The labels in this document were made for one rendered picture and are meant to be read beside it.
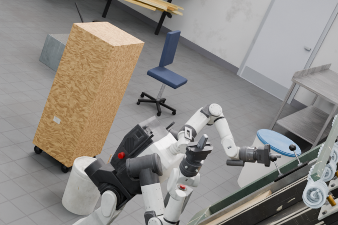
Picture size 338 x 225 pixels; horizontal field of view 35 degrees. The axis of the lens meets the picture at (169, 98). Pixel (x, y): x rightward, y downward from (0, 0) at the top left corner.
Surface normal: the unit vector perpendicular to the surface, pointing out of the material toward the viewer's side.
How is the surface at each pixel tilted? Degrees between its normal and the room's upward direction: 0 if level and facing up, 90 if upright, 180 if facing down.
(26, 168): 0
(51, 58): 90
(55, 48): 90
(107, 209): 90
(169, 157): 23
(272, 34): 90
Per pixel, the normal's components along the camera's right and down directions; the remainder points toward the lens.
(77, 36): -0.44, 0.15
